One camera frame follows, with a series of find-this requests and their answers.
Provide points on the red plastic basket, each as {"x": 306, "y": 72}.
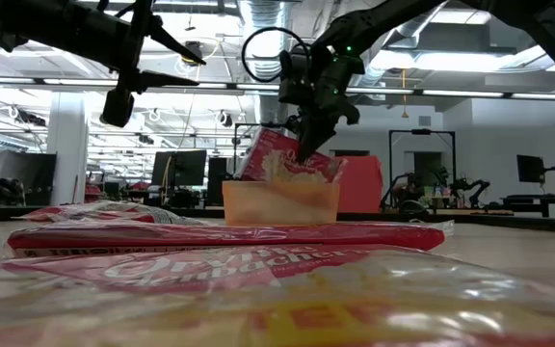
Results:
{"x": 362, "y": 188}

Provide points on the orange translucent plastic basket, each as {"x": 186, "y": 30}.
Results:
{"x": 277, "y": 205}

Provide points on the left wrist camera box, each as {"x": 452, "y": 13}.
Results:
{"x": 116, "y": 108}

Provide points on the red popcorn bag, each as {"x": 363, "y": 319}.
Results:
{"x": 258, "y": 308}
{"x": 104, "y": 212}
{"x": 234, "y": 236}
{"x": 268, "y": 159}

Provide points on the small black robot arm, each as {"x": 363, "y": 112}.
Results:
{"x": 470, "y": 185}

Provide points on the black computer monitor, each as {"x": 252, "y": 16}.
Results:
{"x": 181, "y": 168}

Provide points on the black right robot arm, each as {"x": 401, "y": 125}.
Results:
{"x": 378, "y": 19}

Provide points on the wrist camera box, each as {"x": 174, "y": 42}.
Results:
{"x": 116, "y": 108}
{"x": 292, "y": 77}

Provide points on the black table edge rail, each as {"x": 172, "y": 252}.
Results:
{"x": 523, "y": 224}

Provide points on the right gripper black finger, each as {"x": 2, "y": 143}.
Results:
{"x": 313, "y": 137}

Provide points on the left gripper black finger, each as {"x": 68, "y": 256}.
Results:
{"x": 166, "y": 38}
{"x": 157, "y": 81}

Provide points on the long ceiling light strip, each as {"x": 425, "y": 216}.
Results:
{"x": 460, "y": 93}

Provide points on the black ceiling camera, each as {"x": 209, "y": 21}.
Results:
{"x": 193, "y": 48}

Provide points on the black computer tower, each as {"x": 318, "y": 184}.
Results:
{"x": 217, "y": 180}

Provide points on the black monitor on arm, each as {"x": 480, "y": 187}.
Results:
{"x": 530, "y": 168}

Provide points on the large black frame stand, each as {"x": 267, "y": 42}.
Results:
{"x": 422, "y": 131}

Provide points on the white building column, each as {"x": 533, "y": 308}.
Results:
{"x": 68, "y": 154}

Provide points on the black partition panel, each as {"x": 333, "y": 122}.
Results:
{"x": 32, "y": 178}

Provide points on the silver ventilation duct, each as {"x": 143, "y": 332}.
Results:
{"x": 263, "y": 14}

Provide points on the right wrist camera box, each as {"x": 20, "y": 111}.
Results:
{"x": 292, "y": 77}

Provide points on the black desk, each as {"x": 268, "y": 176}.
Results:
{"x": 542, "y": 200}

